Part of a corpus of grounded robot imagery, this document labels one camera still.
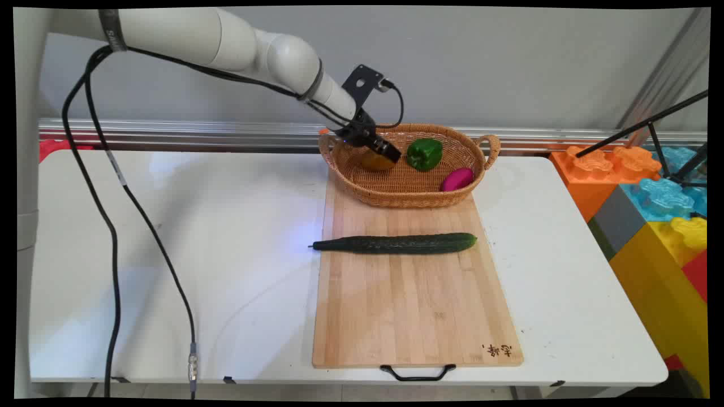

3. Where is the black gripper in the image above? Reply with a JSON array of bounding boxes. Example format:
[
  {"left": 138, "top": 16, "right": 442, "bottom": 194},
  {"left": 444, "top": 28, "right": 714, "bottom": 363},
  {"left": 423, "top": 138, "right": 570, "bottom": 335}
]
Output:
[{"left": 338, "top": 109, "right": 403, "bottom": 166}]

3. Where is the long green cucumber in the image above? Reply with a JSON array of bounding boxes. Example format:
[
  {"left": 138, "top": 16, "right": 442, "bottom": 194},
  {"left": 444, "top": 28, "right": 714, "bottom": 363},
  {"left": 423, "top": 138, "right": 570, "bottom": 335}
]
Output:
[{"left": 308, "top": 232, "right": 478, "bottom": 255}]

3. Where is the yellow orange mango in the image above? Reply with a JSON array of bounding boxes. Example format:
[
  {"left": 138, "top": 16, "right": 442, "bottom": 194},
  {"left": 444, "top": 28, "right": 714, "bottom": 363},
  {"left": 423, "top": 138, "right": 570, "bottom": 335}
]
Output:
[{"left": 360, "top": 148, "right": 398, "bottom": 172}]

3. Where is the woven wicker basket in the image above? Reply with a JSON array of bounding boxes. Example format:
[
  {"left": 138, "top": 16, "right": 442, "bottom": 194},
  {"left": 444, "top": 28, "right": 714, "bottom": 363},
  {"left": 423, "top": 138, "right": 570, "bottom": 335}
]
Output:
[{"left": 318, "top": 123, "right": 502, "bottom": 209}]

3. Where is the green bell pepper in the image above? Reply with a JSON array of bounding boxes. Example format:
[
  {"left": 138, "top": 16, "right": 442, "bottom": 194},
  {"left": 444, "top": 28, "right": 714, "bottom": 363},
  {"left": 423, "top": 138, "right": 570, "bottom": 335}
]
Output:
[{"left": 406, "top": 138, "right": 444, "bottom": 172}]

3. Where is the magenta oval fruit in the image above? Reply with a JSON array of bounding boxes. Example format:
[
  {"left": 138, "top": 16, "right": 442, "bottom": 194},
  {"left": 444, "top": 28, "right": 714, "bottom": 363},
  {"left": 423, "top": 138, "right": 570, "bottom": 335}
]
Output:
[{"left": 440, "top": 167, "right": 475, "bottom": 193}]

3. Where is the bamboo cutting board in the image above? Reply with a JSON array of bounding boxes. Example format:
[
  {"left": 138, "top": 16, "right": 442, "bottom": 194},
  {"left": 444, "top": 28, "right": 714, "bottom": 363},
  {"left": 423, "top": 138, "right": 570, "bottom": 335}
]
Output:
[{"left": 312, "top": 168, "right": 524, "bottom": 369}]

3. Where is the orange toy block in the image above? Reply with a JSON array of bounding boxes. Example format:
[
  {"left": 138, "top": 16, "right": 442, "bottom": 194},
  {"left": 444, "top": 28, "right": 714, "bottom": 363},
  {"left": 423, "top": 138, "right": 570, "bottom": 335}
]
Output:
[{"left": 549, "top": 145, "right": 663, "bottom": 223}]

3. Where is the grey toy block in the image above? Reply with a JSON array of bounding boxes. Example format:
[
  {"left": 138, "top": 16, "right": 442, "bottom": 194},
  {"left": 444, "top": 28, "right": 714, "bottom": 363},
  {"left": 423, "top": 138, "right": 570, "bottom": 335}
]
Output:
[{"left": 587, "top": 184, "right": 649, "bottom": 261}]

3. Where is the black tripod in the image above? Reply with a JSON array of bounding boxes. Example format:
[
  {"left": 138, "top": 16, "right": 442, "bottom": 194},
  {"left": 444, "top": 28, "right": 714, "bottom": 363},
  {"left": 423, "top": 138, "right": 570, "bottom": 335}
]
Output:
[{"left": 575, "top": 89, "right": 709, "bottom": 188}]

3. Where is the blue toy block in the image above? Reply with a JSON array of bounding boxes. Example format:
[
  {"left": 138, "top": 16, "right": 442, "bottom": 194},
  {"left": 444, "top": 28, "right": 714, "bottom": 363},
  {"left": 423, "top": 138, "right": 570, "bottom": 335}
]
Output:
[{"left": 619, "top": 146, "right": 709, "bottom": 223}]

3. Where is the yellow toy block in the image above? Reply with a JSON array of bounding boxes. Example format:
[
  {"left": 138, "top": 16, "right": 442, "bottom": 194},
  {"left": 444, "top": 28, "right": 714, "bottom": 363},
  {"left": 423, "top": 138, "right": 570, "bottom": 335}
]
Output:
[{"left": 609, "top": 217, "right": 711, "bottom": 397}]

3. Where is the red plastic object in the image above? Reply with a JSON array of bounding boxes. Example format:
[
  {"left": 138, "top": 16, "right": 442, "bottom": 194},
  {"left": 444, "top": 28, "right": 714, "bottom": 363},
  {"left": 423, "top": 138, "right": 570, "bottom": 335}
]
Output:
[{"left": 38, "top": 138, "right": 94, "bottom": 164}]

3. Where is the red toy block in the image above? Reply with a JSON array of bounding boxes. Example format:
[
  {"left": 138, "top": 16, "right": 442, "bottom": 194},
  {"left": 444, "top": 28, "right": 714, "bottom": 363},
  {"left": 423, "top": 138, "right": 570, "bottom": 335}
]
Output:
[{"left": 681, "top": 249, "right": 709, "bottom": 304}]

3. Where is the black camera usb cable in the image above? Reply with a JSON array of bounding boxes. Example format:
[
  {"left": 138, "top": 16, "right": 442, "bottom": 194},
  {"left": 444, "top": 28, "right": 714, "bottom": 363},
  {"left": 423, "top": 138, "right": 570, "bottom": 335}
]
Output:
[{"left": 380, "top": 80, "right": 405, "bottom": 129}]

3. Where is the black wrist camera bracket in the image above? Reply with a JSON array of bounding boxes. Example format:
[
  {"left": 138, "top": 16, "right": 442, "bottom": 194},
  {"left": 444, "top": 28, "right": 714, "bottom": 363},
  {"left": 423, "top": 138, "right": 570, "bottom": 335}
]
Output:
[{"left": 341, "top": 64, "right": 394, "bottom": 109}]

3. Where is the grey cable strap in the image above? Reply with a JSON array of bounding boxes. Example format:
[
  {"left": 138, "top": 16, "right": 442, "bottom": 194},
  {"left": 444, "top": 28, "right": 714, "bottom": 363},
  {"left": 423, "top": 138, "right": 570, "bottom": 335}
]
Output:
[
  {"left": 298, "top": 59, "right": 326, "bottom": 103},
  {"left": 98, "top": 9, "right": 128, "bottom": 53}
]

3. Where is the horizontal aluminium rail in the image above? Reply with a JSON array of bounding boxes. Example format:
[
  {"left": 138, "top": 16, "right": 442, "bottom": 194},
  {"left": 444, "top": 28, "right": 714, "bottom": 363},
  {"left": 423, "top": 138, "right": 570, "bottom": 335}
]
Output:
[{"left": 37, "top": 117, "right": 708, "bottom": 154}]

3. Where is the black cutting board handle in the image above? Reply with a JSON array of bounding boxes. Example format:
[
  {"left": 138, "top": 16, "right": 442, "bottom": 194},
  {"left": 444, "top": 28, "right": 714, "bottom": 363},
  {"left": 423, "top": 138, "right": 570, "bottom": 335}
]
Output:
[{"left": 380, "top": 363, "right": 457, "bottom": 382}]

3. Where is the thin black cable with connector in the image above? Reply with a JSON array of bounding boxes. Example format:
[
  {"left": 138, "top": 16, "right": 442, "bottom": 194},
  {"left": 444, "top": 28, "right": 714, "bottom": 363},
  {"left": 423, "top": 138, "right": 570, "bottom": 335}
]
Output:
[{"left": 84, "top": 50, "right": 199, "bottom": 399}]

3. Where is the diagonal aluminium frame bar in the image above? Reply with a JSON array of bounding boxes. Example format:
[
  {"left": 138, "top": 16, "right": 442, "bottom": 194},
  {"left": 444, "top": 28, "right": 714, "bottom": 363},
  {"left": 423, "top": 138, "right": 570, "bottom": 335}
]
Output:
[{"left": 615, "top": 8, "right": 711, "bottom": 149}]

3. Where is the thick black cable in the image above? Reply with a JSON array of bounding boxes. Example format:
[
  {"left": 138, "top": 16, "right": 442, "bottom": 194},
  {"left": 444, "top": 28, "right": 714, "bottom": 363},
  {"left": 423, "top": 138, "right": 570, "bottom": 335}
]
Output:
[{"left": 61, "top": 46, "right": 122, "bottom": 399}]

